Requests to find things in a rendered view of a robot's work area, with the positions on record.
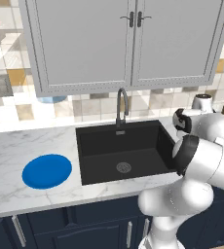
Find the dark grey tap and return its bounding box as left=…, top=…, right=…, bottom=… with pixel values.
left=115, top=88, right=130, bottom=128

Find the black kitchen sink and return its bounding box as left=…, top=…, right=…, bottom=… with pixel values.
left=75, top=119, right=180, bottom=187

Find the light blue round object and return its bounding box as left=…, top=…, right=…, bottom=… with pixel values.
left=37, top=95, right=68, bottom=104

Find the blue round plate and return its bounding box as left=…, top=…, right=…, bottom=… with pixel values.
left=21, top=153, right=73, bottom=191

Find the navy sink front panel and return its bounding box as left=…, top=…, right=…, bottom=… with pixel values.
left=72, top=195, right=145, bottom=226

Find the grey wall cupboard door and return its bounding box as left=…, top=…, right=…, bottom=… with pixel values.
left=19, top=0, right=133, bottom=97
left=131, top=0, right=224, bottom=89

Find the black cupboard door handle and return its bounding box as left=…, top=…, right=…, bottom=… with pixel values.
left=136, top=11, right=153, bottom=28
left=119, top=11, right=135, bottom=28

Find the silver bar handle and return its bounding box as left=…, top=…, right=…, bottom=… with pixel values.
left=11, top=215, right=27, bottom=248
left=126, top=221, right=133, bottom=249
left=142, top=217, right=150, bottom=241

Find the grey wall socket plate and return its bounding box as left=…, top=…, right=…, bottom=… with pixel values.
left=0, top=73, right=15, bottom=98

